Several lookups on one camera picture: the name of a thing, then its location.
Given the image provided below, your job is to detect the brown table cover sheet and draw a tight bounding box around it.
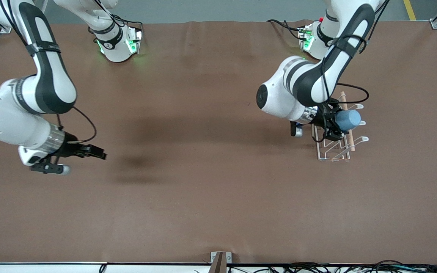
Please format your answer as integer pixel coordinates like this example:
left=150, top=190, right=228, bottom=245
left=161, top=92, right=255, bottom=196
left=0, top=20, right=437, bottom=265

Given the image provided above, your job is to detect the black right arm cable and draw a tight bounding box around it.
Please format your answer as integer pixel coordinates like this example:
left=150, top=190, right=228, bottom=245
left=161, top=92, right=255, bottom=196
left=57, top=106, right=98, bottom=144

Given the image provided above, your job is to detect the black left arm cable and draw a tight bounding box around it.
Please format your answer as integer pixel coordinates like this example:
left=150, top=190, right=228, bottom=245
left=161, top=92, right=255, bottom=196
left=323, top=34, right=370, bottom=105

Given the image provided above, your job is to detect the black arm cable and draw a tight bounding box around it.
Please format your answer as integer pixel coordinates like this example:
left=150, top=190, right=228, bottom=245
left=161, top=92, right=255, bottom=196
left=57, top=106, right=98, bottom=144
left=323, top=34, right=370, bottom=105

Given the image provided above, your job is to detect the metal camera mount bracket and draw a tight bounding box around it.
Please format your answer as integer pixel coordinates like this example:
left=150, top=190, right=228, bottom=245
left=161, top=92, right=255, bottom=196
left=210, top=251, right=233, bottom=273

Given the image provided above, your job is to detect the black base cable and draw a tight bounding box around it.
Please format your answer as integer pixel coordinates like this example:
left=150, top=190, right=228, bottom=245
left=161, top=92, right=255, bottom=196
left=267, top=19, right=303, bottom=41

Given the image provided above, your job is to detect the wooden rod of cup holder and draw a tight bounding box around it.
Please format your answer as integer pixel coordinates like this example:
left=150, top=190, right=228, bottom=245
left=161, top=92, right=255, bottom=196
left=340, top=92, right=356, bottom=152

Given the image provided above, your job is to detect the blue plastic cup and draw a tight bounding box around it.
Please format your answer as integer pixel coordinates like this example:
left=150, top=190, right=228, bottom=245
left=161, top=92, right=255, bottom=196
left=335, top=109, right=362, bottom=132

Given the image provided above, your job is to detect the black cable bundle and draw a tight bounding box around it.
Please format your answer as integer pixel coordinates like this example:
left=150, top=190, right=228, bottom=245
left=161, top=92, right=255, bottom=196
left=228, top=260, right=437, bottom=273

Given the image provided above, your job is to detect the white wire cup holder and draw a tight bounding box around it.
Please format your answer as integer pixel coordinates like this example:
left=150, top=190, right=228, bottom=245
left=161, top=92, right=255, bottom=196
left=311, top=92, right=369, bottom=162

